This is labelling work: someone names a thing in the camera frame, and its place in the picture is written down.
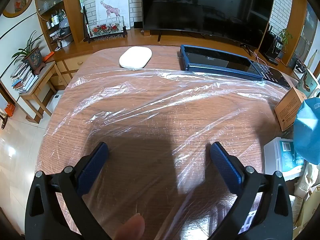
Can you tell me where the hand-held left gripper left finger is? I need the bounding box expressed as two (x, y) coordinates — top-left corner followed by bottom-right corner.
(25, 142), (110, 240)

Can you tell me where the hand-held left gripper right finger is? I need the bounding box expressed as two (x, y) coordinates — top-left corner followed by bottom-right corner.
(207, 141), (293, 240)

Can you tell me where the person's left hand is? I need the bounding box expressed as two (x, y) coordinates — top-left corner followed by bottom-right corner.
(117, 212), (146, 240)

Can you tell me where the clear plastic box teal label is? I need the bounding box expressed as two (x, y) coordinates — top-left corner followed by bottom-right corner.
(264, 137), (306, 182)

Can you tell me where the white floor appliance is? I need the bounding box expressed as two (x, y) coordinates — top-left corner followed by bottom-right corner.
(46, 94), (63, 117)

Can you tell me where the clear plastic table cover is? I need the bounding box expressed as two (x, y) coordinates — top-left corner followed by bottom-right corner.
(35, 47), (300, 240)

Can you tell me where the brown cardboard box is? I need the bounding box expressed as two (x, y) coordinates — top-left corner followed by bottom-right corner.
(274, 87), (307, 132)

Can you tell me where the beige paper bag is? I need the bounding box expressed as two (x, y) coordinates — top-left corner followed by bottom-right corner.
(292, 162), (320, 230)

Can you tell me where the blue crumpled cloth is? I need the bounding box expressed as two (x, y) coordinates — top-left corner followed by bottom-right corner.
(293, 97), (320, 165)

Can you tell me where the wooden side table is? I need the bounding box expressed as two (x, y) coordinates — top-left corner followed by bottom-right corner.
(17, 61), (68, 124)

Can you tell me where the blue and black flat appliance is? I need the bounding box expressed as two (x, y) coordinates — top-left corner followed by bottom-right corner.
(180, 44), (292, 89)

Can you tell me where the stack of books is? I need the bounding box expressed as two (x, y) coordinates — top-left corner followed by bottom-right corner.
(10, 62), (39, 94)

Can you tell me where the white oval pad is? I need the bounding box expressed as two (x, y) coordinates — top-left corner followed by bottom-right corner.
(119, 46), (153, 68)

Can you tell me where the bird print mug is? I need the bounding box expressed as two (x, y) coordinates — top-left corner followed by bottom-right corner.
(299, 69), (320, 99)

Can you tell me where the potted plant in patterned pot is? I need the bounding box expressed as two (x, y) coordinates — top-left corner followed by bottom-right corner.
(12, 31), (47, 76)

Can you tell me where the black coffee machine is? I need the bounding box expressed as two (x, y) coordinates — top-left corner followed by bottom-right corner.
(262, 30), (286, 67)

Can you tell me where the framed red flower panel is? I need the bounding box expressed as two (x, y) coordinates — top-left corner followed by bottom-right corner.
(83, 16), (128, 43)

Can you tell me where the small green potted plant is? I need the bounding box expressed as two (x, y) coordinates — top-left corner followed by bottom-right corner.
(277, 27), (293, 53)

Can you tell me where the glass door cabinet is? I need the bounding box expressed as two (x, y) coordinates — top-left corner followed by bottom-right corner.
(287, 0), (320, 71)

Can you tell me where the wooden display cabinet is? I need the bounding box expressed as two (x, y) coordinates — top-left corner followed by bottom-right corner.
(34, 0), (81, 53)

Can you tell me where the giraffe drawing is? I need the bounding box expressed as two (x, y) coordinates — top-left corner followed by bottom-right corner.
(95, 0), (131, 30)

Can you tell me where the black flat television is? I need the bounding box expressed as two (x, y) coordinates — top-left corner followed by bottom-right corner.
(141, 0), (275, 50)

